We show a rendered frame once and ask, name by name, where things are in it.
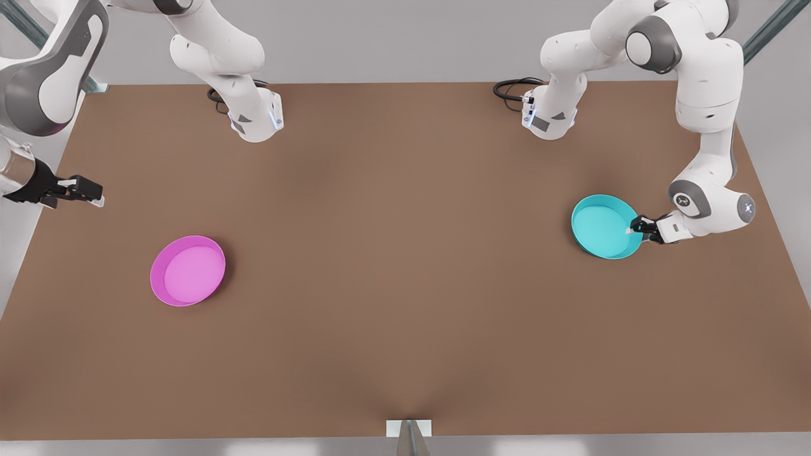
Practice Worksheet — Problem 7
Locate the pink plate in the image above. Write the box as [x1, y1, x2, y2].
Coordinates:
[150, 235, 227, 308]

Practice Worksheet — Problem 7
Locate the black cable loop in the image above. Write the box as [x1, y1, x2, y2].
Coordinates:
[493, 77, 548, 112]
[207, 79, 269, 116]

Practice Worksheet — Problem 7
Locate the blue plate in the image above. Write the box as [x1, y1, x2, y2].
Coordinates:
[571, 194, 642, 260]

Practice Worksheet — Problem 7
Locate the silver frame post with foot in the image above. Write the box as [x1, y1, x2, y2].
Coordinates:
[386, 419, 433, 456]

